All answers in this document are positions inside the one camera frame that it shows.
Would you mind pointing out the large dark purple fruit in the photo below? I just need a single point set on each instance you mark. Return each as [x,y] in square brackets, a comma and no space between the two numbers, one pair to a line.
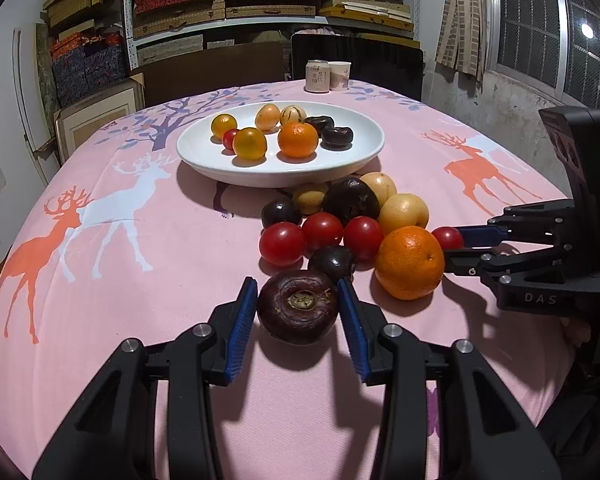
[298,306]

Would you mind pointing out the orange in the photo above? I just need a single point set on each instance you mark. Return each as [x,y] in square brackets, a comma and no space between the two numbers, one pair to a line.
[410,262]
[298,139]

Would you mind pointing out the window with metal grille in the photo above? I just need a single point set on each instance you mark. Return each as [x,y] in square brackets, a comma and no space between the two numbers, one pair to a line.
[530,20]

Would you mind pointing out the grey marbled slab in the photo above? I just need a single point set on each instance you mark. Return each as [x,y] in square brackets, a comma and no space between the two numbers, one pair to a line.
[47,70]

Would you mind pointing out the dark purple round fruit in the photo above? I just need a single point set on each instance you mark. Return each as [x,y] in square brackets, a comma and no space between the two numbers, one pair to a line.
[350,201]

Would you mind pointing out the white metal shelf rack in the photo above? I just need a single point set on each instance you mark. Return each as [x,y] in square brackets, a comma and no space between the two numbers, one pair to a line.
[128,20]

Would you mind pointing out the white narrow board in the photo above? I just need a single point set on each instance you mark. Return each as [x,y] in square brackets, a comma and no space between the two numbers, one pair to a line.
[27,90]

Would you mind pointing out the small tan plum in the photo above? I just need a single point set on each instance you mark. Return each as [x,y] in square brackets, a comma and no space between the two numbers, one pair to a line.
[310,198]

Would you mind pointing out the pink deer print tablecloth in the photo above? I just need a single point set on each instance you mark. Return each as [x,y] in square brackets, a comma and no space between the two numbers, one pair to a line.
[130,285]

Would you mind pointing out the dark brown board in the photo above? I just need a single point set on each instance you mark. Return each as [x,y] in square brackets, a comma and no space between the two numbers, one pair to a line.
[215,72]

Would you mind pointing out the stack of blue patterned boxes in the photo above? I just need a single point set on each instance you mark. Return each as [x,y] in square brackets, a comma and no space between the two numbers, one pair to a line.
[87,72]

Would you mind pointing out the black flat panel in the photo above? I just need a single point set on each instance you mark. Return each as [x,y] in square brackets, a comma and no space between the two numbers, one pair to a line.
[390,67]

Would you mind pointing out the printed paper cup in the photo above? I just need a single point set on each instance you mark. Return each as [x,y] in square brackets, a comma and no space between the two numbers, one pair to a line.
[341,76]

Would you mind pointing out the grey woven case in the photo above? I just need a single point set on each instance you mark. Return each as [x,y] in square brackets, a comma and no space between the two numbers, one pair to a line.
[170,50]

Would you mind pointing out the golden yellow plum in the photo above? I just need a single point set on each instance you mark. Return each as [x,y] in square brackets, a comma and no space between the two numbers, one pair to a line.
[267,116]

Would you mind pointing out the beige drink can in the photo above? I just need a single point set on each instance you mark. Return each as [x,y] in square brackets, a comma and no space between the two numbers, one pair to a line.
[317,77]

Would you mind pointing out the person's right hand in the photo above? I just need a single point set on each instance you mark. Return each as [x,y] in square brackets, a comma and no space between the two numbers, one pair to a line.
[577,332]

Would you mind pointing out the cracked pale yellow plum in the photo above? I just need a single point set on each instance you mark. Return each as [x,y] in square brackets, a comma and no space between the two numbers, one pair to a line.
[292,114]

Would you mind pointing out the white plate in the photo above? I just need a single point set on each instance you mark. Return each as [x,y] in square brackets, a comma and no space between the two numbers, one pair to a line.
[200,152]

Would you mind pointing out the beige checked curtain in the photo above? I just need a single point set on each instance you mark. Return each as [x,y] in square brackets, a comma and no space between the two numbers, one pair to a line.
[460,20]

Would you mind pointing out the red cherry tomato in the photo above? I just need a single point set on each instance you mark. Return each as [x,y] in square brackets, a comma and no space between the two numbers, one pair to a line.
[447,238]
[229,140]
[322,231]
[363,237]
[282,243]

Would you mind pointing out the wooden picture frame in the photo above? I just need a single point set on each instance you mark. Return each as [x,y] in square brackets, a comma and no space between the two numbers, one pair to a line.
[97,110]

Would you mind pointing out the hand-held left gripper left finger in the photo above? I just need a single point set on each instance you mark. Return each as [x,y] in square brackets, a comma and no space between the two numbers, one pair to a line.
[240,330]

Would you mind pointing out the dark purple plum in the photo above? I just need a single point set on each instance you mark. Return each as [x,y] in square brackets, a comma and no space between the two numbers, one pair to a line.
[332,263]
[281,212]

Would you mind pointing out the orange-yellow tomato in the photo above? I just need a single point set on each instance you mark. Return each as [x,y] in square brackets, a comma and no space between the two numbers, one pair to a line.
[223,125]
[249,143]

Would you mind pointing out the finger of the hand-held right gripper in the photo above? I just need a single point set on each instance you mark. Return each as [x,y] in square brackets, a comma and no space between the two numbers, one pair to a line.
[460,262]
[480,234]

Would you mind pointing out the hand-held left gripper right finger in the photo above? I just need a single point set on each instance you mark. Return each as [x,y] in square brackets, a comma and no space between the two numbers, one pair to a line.
[355,330]

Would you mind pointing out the pile of yellow flat boxes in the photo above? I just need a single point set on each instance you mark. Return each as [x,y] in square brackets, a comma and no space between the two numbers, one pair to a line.
[370,12]

